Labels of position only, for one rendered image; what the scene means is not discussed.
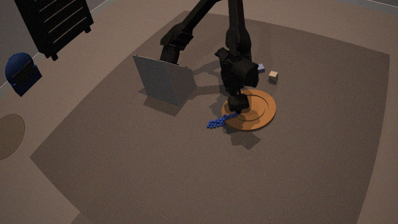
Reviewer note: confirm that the round wooden bead board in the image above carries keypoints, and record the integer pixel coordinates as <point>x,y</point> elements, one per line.
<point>261,112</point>

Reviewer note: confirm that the tan cube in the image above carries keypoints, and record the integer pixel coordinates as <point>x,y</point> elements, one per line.
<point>273,77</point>

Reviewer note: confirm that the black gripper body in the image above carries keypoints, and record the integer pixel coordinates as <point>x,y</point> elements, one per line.
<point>239,101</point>

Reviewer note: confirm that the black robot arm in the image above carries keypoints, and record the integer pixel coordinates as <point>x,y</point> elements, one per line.
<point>236,62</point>

